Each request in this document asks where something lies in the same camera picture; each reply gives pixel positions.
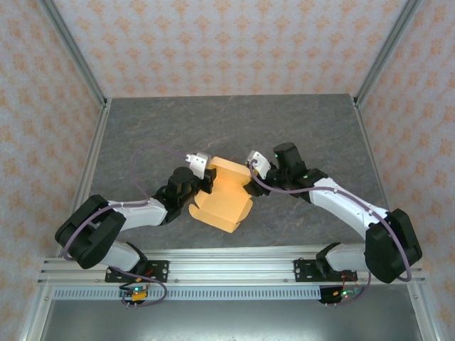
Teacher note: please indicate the brown cardboard paper box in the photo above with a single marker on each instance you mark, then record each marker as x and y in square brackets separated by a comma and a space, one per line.
[224, 199]

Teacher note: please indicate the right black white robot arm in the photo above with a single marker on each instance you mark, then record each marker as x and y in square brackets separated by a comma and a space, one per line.
[387, 248]

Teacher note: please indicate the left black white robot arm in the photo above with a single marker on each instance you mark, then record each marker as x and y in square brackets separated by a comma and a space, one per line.
[92, 231]

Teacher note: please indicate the grey metal sheet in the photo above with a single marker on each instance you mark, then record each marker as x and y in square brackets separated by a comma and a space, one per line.
[227, 323]

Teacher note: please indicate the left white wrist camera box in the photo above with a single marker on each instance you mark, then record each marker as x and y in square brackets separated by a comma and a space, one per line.
[198, 164]

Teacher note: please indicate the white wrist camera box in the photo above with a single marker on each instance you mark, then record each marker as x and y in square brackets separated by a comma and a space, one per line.
[259, 163]
[198, 164]

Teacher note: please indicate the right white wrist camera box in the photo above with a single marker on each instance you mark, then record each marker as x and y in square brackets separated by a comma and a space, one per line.
[259, 163]

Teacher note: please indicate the right aluminium table side rail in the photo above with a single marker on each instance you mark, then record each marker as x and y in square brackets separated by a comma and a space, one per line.
[368, 142]

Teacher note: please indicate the aluminium table side rail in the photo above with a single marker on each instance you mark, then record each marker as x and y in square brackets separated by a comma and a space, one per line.
[101, 124]
[368, 142]

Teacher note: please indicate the aluminium mounting rail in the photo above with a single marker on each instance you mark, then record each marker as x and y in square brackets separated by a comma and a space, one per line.
[231, 270]

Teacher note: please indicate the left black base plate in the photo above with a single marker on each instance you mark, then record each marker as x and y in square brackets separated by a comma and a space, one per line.
[160, 270]

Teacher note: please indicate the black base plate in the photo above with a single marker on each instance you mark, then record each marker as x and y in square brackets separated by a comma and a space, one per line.
[304, 271]
[160, 270]

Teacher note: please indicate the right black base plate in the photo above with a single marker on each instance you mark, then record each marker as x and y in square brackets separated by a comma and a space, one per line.
[304, 271]

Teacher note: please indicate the left aluminium table side rail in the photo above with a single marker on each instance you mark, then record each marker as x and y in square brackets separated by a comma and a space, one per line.
[101, 124]

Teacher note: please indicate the right aluminium frame post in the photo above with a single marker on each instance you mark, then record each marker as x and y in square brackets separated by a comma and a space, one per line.
[387, 49]

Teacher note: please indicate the aluminium frame post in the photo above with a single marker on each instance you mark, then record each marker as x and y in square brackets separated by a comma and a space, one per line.
[387, 49]
[71, 53]

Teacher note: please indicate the left aluminium frame post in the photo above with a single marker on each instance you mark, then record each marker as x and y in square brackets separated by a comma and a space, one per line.
[71, 53]

